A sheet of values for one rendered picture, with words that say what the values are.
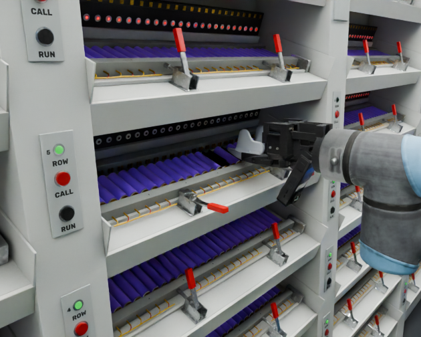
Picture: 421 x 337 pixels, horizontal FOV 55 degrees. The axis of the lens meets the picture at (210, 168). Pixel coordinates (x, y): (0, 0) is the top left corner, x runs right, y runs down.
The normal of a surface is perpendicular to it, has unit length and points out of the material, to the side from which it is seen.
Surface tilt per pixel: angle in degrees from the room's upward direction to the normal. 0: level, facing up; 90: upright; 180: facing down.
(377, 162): 81
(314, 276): 90
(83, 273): 90
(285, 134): 90
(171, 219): 20
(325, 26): 90
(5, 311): 110
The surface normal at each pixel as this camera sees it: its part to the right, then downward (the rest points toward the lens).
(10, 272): 0.23, -0.86
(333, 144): -0.57, -0.40
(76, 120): 0.74, 0.14
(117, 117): 0.70, 0.47
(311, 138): -0.68, 0.20
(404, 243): 0.08, 0.26
